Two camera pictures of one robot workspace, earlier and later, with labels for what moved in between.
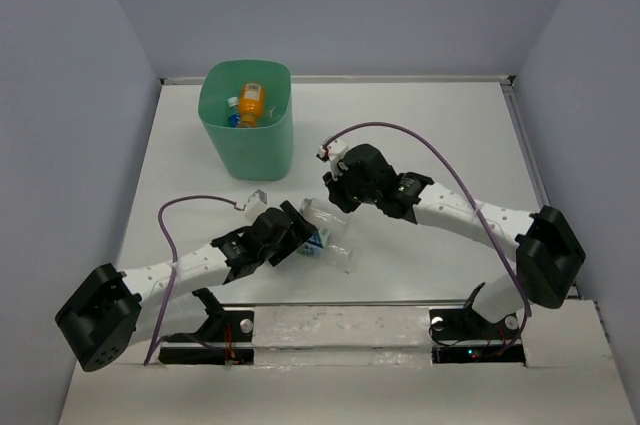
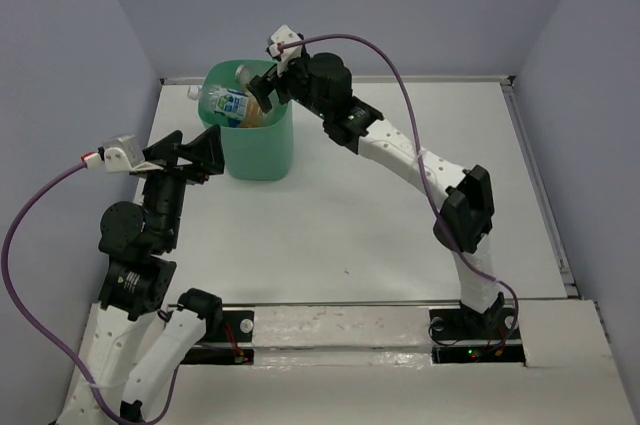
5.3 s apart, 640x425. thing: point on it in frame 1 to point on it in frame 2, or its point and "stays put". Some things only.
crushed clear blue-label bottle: (333, 239) to (228, 102)
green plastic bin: (245, 106) stays put
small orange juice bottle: (251, 104) stays put
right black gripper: (334, 186) to (262, 87)
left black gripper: (305, 228) to (207, 149)
